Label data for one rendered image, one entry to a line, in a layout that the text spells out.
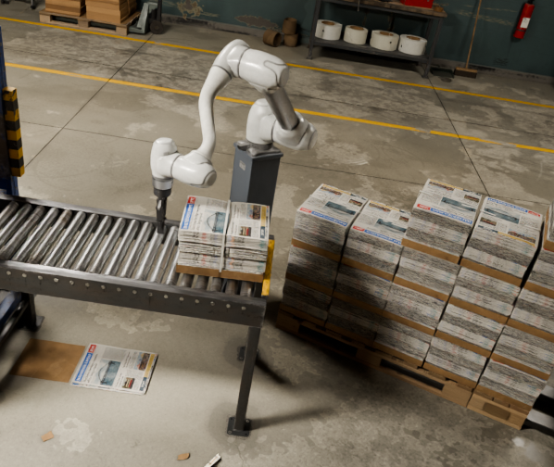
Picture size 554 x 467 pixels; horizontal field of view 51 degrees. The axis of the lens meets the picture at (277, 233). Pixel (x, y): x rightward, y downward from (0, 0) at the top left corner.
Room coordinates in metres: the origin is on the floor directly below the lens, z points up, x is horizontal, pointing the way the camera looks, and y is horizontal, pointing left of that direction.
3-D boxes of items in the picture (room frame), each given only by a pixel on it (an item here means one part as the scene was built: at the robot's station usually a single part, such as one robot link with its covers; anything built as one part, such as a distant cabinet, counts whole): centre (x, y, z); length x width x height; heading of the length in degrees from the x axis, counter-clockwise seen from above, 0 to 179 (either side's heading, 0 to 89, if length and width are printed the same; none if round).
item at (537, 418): (2.35, -1.17, 0.05); 1.05 x 0.10 x 0.04; 71
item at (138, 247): (2.13, 0.61, 0.77); 0.47 x 0.05 x 0.05; 2
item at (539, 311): (2.41, -1.38, 0.65); 0.39 x 0.30 x 1.29; 161
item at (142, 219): (2.38, 0.68, 0.74); 1.34 x 0.05 x 0.12; 92
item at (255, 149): (2.95, 0.20, 1.03); 0.22 x 0.18 x 0.06; 128
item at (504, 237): (2.51, -1.09, 0.95); 0.38 x 0.29 x 0.23; 160
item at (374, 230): (2.65, -0.69, 0.42); 1.17 x 0.39 x 0.83; 71
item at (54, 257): (2.12, 0.94, 0.77); 0.47 x 0.05 x 0.05; 2
